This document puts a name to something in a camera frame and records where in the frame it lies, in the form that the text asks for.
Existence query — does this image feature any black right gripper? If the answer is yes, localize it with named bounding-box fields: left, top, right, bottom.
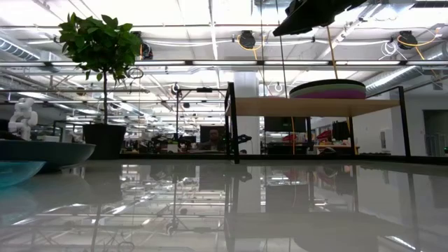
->
left=272, top=0, right=368, bottom=37

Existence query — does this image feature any black large plate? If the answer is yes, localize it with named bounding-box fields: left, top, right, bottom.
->
left=289, top=78, right=367, bottom=88

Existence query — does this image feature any mint green large plate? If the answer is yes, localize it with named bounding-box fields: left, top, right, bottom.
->
left=288, top=83, right=367, bottom=95

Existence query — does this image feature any dark teal large plate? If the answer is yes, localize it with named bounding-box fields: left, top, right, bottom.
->
left=0, top=139, right=97, bottom=173

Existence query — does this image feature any cyan translucent small plate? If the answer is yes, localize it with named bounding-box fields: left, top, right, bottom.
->
left=0, top=160, right=46, bottom=189

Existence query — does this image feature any black monitor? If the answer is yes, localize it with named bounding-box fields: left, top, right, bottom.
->
left=264, top=116, right=308, bottom=133

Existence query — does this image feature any person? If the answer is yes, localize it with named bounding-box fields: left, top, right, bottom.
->
left=201, top=128, right=225, bottom=152

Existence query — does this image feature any green plant in black pot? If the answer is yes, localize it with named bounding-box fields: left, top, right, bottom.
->
left=57, top=12, right=143, bottom=161

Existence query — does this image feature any black hanging cable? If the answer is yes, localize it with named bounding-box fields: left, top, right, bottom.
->
left=274, top=0, right=290, bottom=99

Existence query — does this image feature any yellow hanging cable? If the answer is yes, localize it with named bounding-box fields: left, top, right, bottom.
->
left=325, top=26, right=360, bottom=155

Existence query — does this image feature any black ceiling cable reel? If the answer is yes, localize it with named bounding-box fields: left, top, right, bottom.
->
left=397, top=30, right=418, bottom=50
left=138, top=41, right=154, bottom=60
left=239, top=30, right=256, bottom=50

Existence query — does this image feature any wooden shelf with black frame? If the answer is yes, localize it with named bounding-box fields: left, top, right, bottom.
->
left=223, top=82, right=412, bottom=165

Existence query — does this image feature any black aluminium rig frame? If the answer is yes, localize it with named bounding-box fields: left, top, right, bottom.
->
left=118, top=153, right=448, bottom=165

